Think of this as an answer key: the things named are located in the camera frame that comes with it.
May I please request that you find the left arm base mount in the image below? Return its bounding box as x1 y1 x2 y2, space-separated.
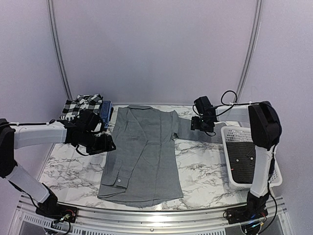
36 200 78 223

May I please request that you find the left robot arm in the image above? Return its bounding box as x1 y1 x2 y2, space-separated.
0 118 116 218

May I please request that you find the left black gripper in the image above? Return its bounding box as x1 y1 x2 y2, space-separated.
80 130 116 155

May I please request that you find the black white plaid shirt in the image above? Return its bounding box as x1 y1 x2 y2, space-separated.
60 94 103 121

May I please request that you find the aluminium front frame rail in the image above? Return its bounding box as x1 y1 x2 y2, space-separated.
8 195 295 235

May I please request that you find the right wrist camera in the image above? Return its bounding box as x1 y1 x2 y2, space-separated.
194 96 215 116

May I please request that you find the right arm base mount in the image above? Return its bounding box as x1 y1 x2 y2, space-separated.
223 204 268 224

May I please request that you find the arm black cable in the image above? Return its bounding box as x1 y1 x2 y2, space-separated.
0 118 103 157
205 90 278 221

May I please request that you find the grey long sleeve shirt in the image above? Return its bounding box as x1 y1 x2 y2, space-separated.
97 105 225 207

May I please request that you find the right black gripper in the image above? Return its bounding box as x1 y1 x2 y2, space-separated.
191 116 214 133

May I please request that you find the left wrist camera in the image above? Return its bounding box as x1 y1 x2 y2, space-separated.
75 110 103 133

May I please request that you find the white plastic laundry basket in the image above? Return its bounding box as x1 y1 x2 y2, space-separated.
221 126 282 195

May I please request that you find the right aluminium corner post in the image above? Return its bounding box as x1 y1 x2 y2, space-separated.
233 0 264 101

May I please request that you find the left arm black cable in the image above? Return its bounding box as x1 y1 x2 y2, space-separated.
0 118 103 157

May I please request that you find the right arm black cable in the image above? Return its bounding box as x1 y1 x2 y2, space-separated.
205 90 278 221

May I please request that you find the blue folded shirt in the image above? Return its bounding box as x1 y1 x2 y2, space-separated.
99 100 113 129

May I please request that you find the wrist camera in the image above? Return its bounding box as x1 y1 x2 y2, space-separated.
194 96 215 116
75 110 103 133

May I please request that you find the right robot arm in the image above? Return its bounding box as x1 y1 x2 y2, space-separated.
191 96 282 219

